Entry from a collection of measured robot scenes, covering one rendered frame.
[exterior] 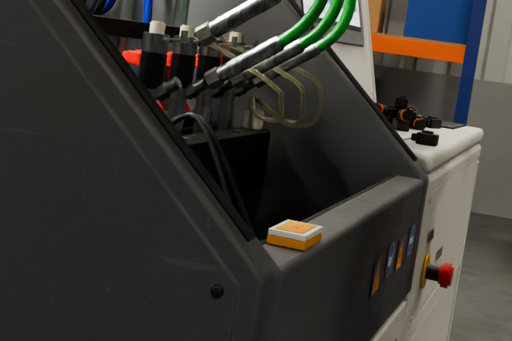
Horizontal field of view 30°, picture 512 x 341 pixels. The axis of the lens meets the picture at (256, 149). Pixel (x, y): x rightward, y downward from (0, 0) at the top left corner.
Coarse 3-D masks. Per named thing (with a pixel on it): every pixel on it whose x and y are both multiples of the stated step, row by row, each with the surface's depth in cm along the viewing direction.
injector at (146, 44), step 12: (144, 36) 100; (156, 36) 99; (168, 36) 100; (144, 48) 100; (156, 48) 99; (144, 60) 100; (156, 60) 100; (144, 72) 100; (156, 72) 100; (144, 84) 100; (156, 84) 100; (168, 84) 100; (180, 84) 100; (156, 96) 100; (168, 96) 100
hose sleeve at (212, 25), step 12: (252, 0) 96; (264, 0) 95; (276, 0) 95; (228, 12) 97; (240, 12) 96; (252, 12) 96; (216, 24) 97; (228, 24) 97; (240, 24) 97; (216, 36) 98
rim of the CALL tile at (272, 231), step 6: (282, 222) 75; (270, 228) 72; (312, 228) 74; (318, 228) 75; (276, 234) 72; (282, 234) 72; (288, 234) 72; (294, 234) 71; (300, 234) 71; (306, 234) 72; (312, 234) 73; (300, 240) 71; (306, 240) 71
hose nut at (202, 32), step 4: (204, 24) 98; (208, 24) 98; (196, 28) 99; (200, 28) 98; (204, 28) 98; (208, 28) 97; (196, 32) 98; (200, 32) 98; (204, 32) 98; (208, 32) 97; (200, 36) 98; (204, 36) 98; (208, 36) 97; (212, 36) 98; (200, 40) 98; (204, 40) 98; (208, 40) 98; (212, 40) 98; (204, 44) 98; (208, 44) 98
